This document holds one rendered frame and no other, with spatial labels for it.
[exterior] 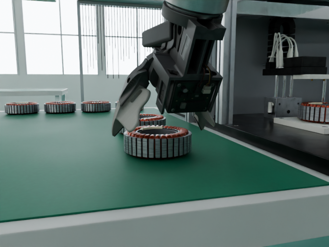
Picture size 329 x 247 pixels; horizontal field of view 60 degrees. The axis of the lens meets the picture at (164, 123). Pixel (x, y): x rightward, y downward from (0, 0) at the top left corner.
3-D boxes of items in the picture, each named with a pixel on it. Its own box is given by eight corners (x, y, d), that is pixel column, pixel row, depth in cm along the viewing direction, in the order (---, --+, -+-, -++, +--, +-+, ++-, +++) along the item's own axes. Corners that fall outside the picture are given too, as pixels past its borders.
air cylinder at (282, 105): (300, 118, 74) (302, 97, 73) (275, 119, 72) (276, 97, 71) (287, 116, 78) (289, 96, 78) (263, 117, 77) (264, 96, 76)
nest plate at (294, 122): (387, 131, 56) (387, 124, 56) (324, 134, 52) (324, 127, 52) (326, 120, 70) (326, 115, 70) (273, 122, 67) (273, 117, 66)
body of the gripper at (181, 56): (157, 119, 35) (178, 21, 28) (139, 83, 41) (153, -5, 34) (211, 116, 38) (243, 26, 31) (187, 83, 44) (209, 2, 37)
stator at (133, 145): (203, 156, 45) (204, 133, 44) (134, 164, 41) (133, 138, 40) (175, 142, 55) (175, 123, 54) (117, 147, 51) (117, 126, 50)
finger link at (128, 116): (103, 149, 38) (151, 101, 35) (96, 121, 42) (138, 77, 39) (120, 157, 40) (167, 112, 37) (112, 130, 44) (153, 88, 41)
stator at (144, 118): (106, 132, 66) (106, 115, 65) (143, 126, 74) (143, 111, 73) (139, 138, 58) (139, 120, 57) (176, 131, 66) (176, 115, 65)
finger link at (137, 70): (112, 100, 39) (157, 52, 36) (110, 94, 40) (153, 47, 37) (137, 115, 42) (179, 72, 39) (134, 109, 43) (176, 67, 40)
